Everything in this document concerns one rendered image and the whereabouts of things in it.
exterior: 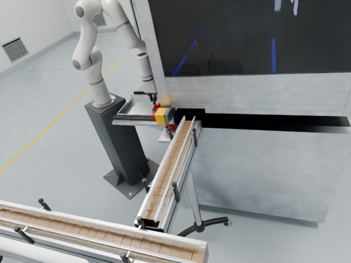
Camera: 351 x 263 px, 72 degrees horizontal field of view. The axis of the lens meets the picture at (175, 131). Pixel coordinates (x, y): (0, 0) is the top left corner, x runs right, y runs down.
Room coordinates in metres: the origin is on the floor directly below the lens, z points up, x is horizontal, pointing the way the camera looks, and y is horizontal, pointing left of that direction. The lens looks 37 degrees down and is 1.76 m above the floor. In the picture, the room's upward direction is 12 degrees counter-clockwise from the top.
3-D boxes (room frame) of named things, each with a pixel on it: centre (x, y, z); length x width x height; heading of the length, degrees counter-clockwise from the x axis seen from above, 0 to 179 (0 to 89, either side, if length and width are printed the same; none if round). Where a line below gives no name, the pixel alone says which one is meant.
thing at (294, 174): (1.97, -0.83, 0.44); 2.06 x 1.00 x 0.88; 156
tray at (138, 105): (1.49, 0.16, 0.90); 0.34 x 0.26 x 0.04; 66
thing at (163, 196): (0.85, 0.04, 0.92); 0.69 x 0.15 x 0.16; 156
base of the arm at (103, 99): (1.77, 0.51, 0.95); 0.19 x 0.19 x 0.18
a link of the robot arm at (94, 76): (1.80, 0.49, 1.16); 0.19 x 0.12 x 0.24; 147
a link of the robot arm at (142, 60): (1.51, 0.10, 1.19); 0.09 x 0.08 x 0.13; 147
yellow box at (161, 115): (1.17, 0.05, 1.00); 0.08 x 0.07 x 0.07; 66
